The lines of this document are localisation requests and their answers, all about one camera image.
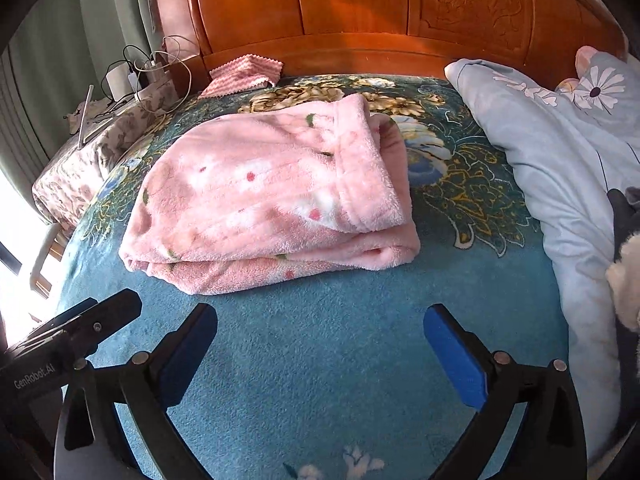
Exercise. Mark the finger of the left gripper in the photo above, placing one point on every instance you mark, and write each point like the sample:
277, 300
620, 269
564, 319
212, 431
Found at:
95, 317

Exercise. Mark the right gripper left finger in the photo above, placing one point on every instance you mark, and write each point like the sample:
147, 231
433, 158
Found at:
90, 442

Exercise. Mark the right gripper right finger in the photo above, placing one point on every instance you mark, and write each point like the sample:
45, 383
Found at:
550, 442

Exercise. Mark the pink fleece garment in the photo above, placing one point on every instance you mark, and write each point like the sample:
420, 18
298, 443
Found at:
250, 200

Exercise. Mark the dark and beige clothes pile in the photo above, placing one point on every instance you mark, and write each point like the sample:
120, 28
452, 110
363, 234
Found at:
623, 278

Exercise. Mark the floral quilt on side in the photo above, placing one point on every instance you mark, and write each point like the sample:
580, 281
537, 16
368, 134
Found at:
66, 187

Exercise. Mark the blue floral plush blanket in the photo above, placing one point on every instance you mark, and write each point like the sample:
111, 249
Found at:
330, 377

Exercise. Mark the white stick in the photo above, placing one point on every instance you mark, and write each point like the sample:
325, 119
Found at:
83, 118

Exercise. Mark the white charger box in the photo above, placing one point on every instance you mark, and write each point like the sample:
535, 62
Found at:
117, 78

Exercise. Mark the pink striped cloth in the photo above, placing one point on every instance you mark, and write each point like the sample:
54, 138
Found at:
248, 72

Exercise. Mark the light blue daisy duvet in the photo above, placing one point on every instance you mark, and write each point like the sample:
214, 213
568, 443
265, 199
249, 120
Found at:
567, 149

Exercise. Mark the wooden headboard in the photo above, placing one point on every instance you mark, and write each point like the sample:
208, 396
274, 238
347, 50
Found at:
399, 37

